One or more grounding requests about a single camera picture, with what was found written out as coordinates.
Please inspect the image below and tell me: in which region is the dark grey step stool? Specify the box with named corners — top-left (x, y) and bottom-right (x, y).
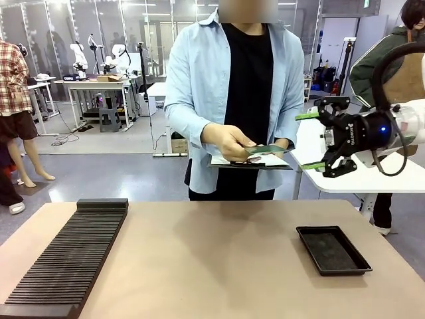
top-left (98, 106), bottom-right (122, 134)

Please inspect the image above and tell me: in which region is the black plastic tray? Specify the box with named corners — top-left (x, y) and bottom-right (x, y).
top-left (295, 225), bottom-right (374, 278)

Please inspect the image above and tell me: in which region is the person's right hand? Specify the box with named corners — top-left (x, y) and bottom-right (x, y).
top-left (202, 122), bottom-right (257, 164)

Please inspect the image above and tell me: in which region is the white desk with cardboard box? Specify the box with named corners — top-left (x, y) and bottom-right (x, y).
top-left (145, 81), bottom-right (191, 158)

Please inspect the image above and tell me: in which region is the grey clipboard with black clip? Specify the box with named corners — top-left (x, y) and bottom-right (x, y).
top-left (207, 153), bottom-right (295, 171)

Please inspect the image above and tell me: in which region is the small white background robot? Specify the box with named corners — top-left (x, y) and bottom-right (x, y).
top-left (69, 41), bottom-right (90, 81)

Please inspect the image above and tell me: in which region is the white background desk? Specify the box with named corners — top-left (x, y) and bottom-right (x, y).
top-left (27, 76), bottom-right (62, 136)

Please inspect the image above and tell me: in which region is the green PCB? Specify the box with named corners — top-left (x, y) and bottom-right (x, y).
top-left (243, 144), bottom-right (294, 156)

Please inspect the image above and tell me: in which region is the black tripod stand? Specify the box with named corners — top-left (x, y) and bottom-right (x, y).
top-left (136, 41), bottom-right (157, 154)

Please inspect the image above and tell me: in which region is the black camera pole white head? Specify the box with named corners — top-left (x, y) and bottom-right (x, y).
top-left (337, 37), bottom-right (357, 100)

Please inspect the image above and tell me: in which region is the right arm black hose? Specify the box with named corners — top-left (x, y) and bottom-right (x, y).
top-left (371, 42), bottom-right (425, 116)

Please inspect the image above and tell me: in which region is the black slotted PCB rack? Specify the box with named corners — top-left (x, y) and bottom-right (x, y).
top-left (0, 198), bottom-right (129, 319)

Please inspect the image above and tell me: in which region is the person's left forearm blue sleeve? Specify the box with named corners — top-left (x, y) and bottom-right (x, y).
top-left (265, 106), bottom-right (305, 154)

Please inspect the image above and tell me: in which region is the black bags pile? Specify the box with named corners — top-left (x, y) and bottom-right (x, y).
top-left (311, 65), bottom-right (339, 94)

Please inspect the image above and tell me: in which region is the person in light blue shirt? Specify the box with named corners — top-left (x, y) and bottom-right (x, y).
top-left (163, 7), bottom-right (305, 202)

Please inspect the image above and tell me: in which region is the figure in plaid shirt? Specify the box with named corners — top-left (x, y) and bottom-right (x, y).
top-left (0, 37), bottom-right (56, 189)

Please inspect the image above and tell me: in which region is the dark trousers leg white shoe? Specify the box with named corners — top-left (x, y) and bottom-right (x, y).
top-left (0, 138), bottom-right (27, 215)

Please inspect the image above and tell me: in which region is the person in green jacket apron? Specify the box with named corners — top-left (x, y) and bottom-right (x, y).
top-left (349, 0), bottom-right (425, 237)

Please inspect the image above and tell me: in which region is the white background workbench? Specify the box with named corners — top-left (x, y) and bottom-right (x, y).
top-left (53, 78), bottom-right (140, 132)

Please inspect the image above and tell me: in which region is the person's right forearm blue sleeve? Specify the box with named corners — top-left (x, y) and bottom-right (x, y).
top-left (163, 99), bottom-right (220, 146)

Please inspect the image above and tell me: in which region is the white side table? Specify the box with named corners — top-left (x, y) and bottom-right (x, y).
top-left (293, 114), bottom-right (425, 220)

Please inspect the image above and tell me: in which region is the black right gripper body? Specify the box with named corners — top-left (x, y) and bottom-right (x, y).
top-left (323, 112), bottom-right (398, 156)

